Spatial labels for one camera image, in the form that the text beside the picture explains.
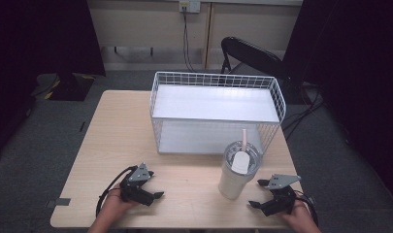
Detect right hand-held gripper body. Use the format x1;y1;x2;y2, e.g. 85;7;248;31
264;174;303;217

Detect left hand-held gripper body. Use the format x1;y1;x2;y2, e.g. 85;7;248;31
119;162;155;207

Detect white tumbler cup with lid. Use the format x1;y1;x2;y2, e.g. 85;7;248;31
217;140;263;201

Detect white wire shelf rack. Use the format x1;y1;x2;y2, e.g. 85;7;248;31
148;71;287;156

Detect person's right hand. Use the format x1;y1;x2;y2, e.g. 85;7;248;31
278;201;315;227

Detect person's left hand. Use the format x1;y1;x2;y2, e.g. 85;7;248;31
101;183;140;217

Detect grey tape strip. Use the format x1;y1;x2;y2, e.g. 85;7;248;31
45;197;72;209

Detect black stand base yellow tape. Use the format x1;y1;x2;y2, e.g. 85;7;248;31
31;72;97;102

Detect black folding chair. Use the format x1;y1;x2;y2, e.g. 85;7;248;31
219;36;311;105

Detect dark curtain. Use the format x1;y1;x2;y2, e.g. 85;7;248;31
0;0;107;163
282;0;393;209

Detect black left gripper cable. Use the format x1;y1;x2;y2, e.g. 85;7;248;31
95;164;139;218

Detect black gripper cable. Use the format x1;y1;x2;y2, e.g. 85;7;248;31
95;164;139;218
293;189;320;227

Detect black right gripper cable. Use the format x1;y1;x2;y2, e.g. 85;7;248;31
293;189;320;227

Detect black floor cables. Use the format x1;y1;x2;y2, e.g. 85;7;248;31
280;86;326;142

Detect black wall power cable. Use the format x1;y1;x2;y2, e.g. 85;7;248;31
182;8;197;74

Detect white wall socket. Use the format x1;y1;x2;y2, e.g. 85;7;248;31
179;0;202;15

